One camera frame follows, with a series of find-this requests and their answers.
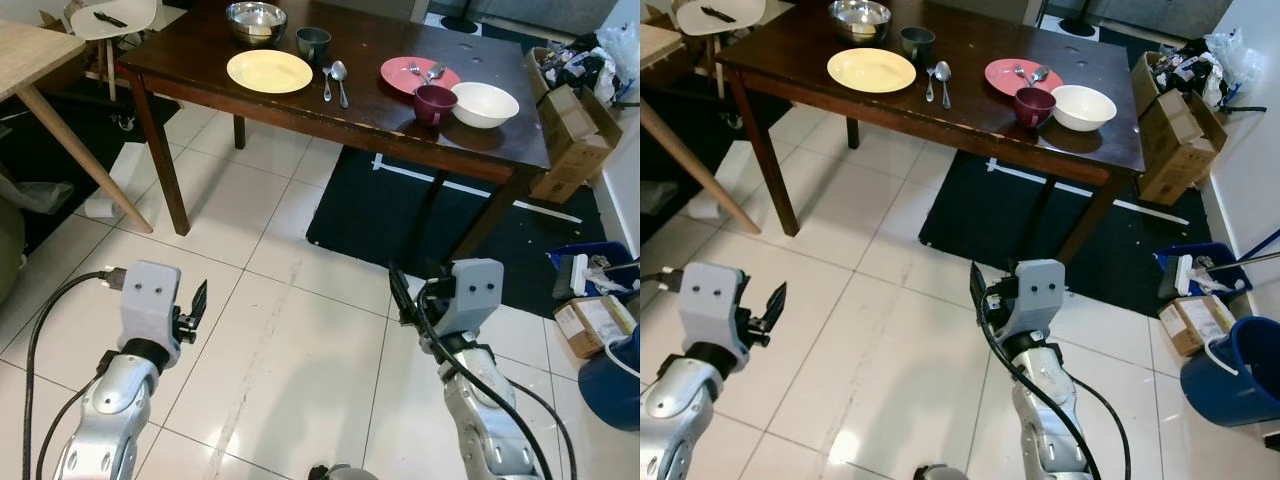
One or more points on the black floor mat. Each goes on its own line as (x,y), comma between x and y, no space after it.
(380,225)
(985,230)

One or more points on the silver spoon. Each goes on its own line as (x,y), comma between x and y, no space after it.
(1040,73)
(942,70)
(435,71)
(339,70)

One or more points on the white brush head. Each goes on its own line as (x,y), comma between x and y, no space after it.
(579,275)
(1184,275)

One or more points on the dark grey cup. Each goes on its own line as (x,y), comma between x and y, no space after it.
(313,46)
(917,46)

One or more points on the small black object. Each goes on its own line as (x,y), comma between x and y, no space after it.
(110,18)
(718,14)

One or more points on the white bowl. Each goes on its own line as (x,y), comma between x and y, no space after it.
(485,105)
(1085,108)

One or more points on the white tape strip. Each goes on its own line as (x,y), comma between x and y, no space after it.
(1090,195)
(480,190)

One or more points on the white block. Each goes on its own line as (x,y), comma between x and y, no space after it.
(105,205)
(705,207)

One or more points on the white chair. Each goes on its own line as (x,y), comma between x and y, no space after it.
(110,30)
(715,28)

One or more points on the light wooden table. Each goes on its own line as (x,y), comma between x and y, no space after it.
(30,55)
(655,45)

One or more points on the blue bucket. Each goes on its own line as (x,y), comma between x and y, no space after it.
(610,390)
(1235,380)

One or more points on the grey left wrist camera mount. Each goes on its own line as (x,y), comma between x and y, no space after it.
(708,300)
(148,300)

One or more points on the white plastic bag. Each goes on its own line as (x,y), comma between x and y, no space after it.
(1232,55)
(622,48)

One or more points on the steel mixing bowl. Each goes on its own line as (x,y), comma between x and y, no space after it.
(256,20)
(860,18)

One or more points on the large cardboard box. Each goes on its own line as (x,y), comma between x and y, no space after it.
(1175,150)
(572,145)

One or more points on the small cardboard box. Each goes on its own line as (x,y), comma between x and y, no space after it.
(590,325)
(1195,325)

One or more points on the dark rug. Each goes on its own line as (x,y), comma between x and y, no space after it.
(40,140)
(665,150)

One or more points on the maroon plastic cup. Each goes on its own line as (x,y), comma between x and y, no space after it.
(435,108)
(1034,110)

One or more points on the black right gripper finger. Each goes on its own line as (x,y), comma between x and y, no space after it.
(402,295)
(979,295)

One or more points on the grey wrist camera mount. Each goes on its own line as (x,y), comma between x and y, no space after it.
(1040,295)
(708,300)
(475,295)
(148,300)

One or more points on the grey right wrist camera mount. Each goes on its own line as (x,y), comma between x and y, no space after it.
(1040,295)
(475,295)

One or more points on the yellow plate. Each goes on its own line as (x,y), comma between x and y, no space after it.
(870,70)
(270,72)

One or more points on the blue crate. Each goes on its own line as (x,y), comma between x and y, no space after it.
(1232,262)
(560,258)

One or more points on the grey robot right leg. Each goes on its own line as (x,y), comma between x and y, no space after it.
(340,472)
(942,472)

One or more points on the dark wooden table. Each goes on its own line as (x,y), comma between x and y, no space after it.
(370,40)
(970,35)

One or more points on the metal rod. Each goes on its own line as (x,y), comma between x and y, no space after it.
(612,268)
(1235,262)

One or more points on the pink plate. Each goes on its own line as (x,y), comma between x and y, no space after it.
(398,76)
(1000,78)

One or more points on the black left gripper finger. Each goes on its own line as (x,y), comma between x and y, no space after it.
(772,305)
(200,300)

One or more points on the silver fork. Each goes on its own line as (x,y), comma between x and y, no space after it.
(1021,72)
(326,85)
(930,85)
(414,70)

